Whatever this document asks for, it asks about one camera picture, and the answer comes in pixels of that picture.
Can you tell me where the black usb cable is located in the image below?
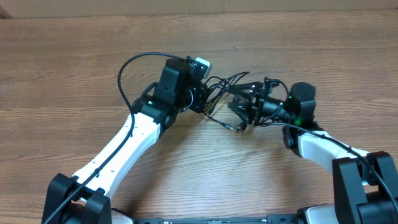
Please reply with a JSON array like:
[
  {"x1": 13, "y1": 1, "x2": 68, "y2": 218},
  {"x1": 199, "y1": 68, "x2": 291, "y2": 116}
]
[{"x1": 201, "y1": 71, "x2": 251, "y2": 133}]

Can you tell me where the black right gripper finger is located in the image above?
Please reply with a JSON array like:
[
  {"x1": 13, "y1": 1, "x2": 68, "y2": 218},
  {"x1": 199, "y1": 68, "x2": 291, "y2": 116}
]
[
  {"x1": 228, "y1": 102, "x2": 256, "y2": 124},
  {"x1": 228, "y1": 82, "x2": 264, "y2": 99}
]

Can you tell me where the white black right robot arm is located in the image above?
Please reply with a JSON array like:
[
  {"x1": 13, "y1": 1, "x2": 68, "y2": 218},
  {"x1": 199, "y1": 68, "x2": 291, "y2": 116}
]
[{"x1": 227, "y1": 78, "x2": 397, "y2": 223}]

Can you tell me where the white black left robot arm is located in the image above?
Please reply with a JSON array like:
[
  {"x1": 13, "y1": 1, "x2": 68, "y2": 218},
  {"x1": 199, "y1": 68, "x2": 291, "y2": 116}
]
[{"x1": 42, "y1": 54, "x2": 212, "y2": 223}]

